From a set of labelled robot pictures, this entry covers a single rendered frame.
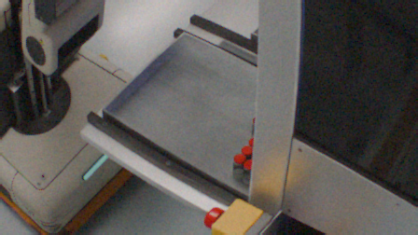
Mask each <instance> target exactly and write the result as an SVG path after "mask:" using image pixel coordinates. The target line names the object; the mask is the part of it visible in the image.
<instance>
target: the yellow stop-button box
mask: <svg viewBox="0 0 418 235"><path fill-rule="evenodd" d="M272 219H273V216H272V214H268V213H267V212H265V213H264V212H263V211H261V210H260V209H258V208H256V207H255V206H254V205H250V204H249V203H247V202H246V201H243V200H240V199H237V200H235V201H234V202H233V204H232V205H231V206H230V208H229V209H228V210H227V211H225V212H224V214H223V215H221V216H220V217H219V218H218V219H217V221H216V222H215V223H214V224H213V225H212V235H258V234H259V233H261V232H262V230H263V229H264V228H265V227H267V226H268V224H269V223H270V222H271V221H272Z"/></svg>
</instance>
